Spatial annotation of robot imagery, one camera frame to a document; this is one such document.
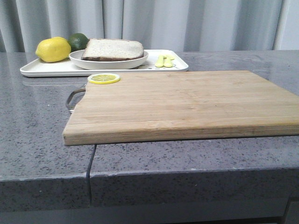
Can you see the white bread slice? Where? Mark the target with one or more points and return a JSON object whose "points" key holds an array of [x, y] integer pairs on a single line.
{"points": [[107, 50]]}

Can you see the white round plate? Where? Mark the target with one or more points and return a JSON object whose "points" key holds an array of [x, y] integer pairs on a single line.
{"points": [[75, 57]]}

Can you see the white rectangular tray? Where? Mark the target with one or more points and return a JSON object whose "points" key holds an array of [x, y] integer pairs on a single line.
{"points": [[67, 68]]}

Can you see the wooden cutting board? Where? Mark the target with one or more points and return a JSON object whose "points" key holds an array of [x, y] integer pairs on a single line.
{"points": [[182, 105]]}

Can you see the pale yellow bean piece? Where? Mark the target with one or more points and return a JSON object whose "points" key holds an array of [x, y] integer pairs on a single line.
{"points": [[168, 61]]}

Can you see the yellow lemon slice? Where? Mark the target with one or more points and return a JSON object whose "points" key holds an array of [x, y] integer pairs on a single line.
{"points": [[104, 78]]}

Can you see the grey curtain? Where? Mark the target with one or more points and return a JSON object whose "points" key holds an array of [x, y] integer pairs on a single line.
{"points": [[179, 25]]}

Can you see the green lime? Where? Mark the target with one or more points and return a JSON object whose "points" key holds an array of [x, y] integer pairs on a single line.
{"points": [[78, 41]]}

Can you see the metal cutting board handle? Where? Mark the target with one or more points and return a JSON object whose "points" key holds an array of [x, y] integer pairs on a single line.
{"points": [[70, 97]]}

